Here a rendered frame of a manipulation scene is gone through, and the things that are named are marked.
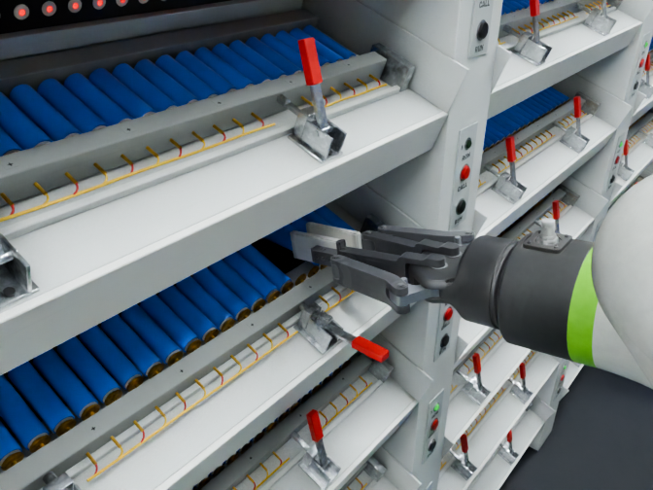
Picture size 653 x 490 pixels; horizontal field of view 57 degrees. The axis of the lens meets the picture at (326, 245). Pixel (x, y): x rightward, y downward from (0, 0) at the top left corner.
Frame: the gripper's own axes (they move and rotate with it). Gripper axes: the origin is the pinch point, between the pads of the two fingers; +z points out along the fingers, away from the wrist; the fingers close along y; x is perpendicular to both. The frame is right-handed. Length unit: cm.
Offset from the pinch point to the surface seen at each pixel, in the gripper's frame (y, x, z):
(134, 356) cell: 21.4, 2.1, 3.8
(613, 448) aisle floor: -96, 100, -5
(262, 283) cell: 6.6, 2.0, 3.2
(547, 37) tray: -49, -13, -3
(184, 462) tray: 23.5, 8.2, -3.6
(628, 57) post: -83, -5, -6
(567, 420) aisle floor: -99, 98, 8
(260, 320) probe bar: 10.4, 3.4, 0.0
